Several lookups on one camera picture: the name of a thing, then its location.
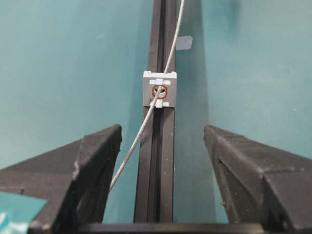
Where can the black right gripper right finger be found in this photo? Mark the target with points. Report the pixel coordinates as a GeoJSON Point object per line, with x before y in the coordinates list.
{"type": "Point", "coordinates": [260, 183]}

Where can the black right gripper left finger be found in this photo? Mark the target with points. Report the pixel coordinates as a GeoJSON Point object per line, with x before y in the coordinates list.
{"type": "Point", "coordinates": [73, 179]}

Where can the blue tape on gripper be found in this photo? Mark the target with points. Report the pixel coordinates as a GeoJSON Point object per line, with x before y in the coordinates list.
{"type": "Point", "coordinates": [17, 212]}

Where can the translucent tape piece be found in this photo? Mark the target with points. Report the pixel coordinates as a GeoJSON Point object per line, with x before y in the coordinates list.
{"type": "Point", "coordinates": [184, 43]}

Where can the long black aluminium rail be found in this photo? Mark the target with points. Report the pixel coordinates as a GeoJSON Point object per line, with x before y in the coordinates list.
{"type": "Point", "coordinates": [155, 179]}

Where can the silver corner bracket with hole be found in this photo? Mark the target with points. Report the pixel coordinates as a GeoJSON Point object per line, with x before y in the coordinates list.
{"type": "Point", "coordinates": [165, 84]}

